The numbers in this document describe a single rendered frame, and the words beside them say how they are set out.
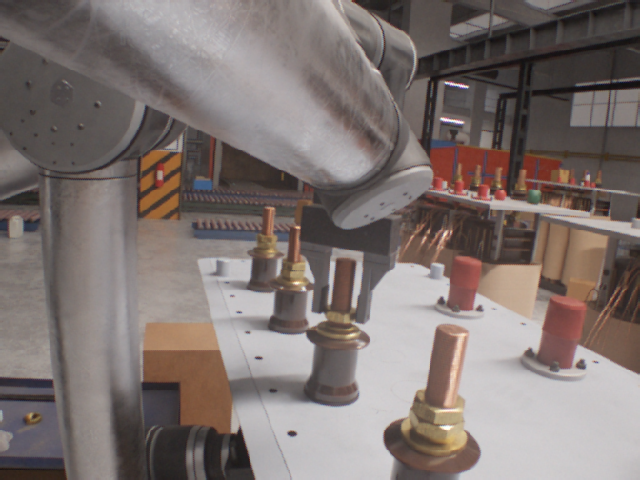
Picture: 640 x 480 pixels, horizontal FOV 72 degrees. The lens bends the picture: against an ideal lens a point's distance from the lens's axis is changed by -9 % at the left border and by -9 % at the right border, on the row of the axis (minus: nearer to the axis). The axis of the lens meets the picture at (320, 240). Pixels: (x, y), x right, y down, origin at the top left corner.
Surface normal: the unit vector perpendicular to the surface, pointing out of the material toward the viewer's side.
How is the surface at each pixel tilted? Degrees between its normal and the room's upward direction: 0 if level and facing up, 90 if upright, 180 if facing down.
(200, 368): 90
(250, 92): 139
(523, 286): 90
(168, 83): 157
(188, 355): 90
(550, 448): 0
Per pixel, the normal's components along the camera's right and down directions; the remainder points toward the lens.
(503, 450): 0.10, -0.98
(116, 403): 0.76, 0.22
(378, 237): -0.39, 0.12
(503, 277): 0.22, 0.19
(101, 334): 0.60, 0.24
